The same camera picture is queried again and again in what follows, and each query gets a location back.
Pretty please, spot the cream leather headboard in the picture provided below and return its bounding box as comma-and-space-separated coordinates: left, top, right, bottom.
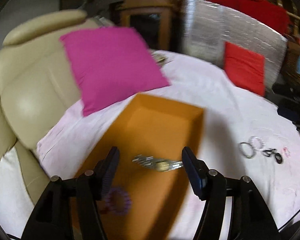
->
0, 9, 98, 204

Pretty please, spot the red cushion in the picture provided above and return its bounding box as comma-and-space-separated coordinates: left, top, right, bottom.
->
223, 41, 265, 96

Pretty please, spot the silver bangle bracelet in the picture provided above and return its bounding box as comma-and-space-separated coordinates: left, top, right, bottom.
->
238, 141, 257, 159

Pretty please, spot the purple bead bracelet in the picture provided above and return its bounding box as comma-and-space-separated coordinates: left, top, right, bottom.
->
105, 187, 132, 215

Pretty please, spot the silver foil insulation panel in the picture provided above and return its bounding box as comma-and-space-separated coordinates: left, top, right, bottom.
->
179, 0, 287, 90

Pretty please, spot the red cloth on railing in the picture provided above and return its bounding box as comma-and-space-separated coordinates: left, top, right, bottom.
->
210, 0, 290, 35

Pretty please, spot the magenta cushion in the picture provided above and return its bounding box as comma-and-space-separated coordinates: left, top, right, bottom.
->
59, 27, 170, 116

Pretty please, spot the wooden cabinet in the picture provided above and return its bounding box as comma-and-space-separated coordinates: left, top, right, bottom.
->
109, 0, 176, 50

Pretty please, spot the orange cardboard box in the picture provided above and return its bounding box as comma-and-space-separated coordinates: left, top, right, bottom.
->
77, 94, 205, 239

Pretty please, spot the white bead bracelet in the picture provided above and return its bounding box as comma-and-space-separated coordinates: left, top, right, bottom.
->
250, 135, 266, 152

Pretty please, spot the silver metal wristwatch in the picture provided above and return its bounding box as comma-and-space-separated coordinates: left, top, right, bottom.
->
132, 155, 183, 172

